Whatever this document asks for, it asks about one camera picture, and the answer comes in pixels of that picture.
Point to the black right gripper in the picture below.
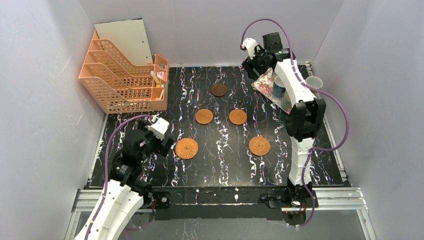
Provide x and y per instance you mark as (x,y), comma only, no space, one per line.
(251,67)

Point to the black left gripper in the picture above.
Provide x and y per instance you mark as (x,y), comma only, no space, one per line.
(164,144)

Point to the blue patterned mug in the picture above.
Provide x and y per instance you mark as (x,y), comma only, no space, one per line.
(278,89)

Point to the woven rattan coaster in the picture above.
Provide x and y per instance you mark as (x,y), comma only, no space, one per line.
(259,146)
(186,148)

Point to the dark wooden coaster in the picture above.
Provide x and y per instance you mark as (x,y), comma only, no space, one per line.
(218,90)

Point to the light wooden coaster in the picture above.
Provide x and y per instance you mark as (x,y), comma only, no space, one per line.
(238,116)
(204,116)

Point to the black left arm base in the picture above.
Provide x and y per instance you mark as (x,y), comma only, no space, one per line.
(153,199)

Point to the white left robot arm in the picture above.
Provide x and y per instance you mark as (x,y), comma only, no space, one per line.
(126,190)

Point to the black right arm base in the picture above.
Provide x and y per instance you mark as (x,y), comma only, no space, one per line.
(297,203)

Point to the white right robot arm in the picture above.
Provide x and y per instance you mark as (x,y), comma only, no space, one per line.
(307,111)

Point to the floral tray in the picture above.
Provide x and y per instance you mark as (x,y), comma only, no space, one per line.
(264,84)

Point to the white and red mug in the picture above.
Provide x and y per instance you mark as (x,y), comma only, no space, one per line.
(314,82)

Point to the orange plastic file organizer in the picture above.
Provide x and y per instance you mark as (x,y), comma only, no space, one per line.
(118,85)

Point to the white board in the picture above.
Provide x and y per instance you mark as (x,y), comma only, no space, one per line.
(130,37)

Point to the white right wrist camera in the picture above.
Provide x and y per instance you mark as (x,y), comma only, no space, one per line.
(249,45)

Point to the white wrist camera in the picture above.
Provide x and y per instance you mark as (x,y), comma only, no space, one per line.
(158,127)
(249,45)

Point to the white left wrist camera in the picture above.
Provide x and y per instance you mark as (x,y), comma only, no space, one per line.
(158,127)

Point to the aluminium frame rail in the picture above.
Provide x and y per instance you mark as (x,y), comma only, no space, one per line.
(241,202)

